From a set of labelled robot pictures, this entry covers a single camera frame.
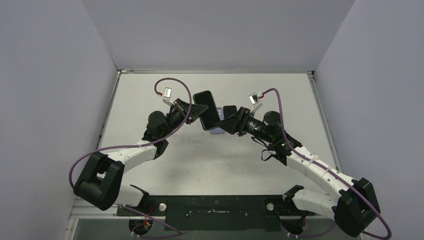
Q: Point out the clear lilac phone case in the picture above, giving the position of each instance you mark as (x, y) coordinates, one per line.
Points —
(218, 130)

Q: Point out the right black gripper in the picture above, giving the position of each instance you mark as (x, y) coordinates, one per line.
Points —
(238, 122)

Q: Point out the aluminium table frame rail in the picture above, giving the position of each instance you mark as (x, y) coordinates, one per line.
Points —
(324, 120)

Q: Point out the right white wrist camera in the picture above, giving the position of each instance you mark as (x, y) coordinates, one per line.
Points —
(255, 99)

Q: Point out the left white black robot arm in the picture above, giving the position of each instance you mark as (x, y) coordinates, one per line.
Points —
(100, 182)

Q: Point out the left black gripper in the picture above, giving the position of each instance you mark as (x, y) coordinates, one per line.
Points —
(182, 107)

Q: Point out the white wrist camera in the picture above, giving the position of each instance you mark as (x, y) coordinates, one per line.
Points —
(255, 99)
(166, 96)

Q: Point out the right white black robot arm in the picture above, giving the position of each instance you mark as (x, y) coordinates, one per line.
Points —
(351, 203)

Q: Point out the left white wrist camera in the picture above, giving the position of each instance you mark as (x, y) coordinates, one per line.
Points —
(166, 96)

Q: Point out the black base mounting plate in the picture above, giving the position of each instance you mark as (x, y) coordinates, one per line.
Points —
(222, 212)

